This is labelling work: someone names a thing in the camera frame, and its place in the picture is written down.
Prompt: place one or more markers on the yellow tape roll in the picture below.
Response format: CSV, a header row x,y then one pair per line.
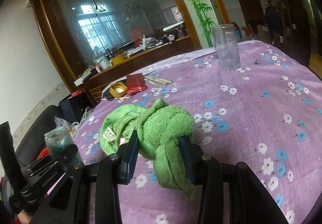
x,y
118,90

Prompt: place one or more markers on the light blue tissue packet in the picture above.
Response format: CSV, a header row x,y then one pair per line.
x,y
57,140

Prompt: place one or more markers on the person left hand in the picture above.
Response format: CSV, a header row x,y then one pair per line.
x,y
24,217

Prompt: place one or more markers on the dark red packet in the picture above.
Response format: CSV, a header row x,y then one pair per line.
x,y
135,83

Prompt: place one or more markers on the purple floral tablecloth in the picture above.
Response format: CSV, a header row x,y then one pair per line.
x,y
267,114

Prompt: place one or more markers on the dark navy bag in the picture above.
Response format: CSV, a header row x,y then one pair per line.
x,y
73,107

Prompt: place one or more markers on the green towel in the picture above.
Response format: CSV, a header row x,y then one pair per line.
x,y
159,130

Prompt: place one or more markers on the black leather sofa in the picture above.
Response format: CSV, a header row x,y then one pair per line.
x,y
33,141

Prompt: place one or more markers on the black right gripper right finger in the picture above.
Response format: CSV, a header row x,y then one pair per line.
x,y
228,187

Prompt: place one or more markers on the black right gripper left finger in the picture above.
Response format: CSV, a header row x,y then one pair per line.
x,y
69,201

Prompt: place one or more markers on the clear plastic measuring jug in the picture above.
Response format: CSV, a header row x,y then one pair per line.
x,y
226,46

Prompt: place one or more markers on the wooden brick-pattern counter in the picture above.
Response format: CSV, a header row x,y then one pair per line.
x,y
95,85

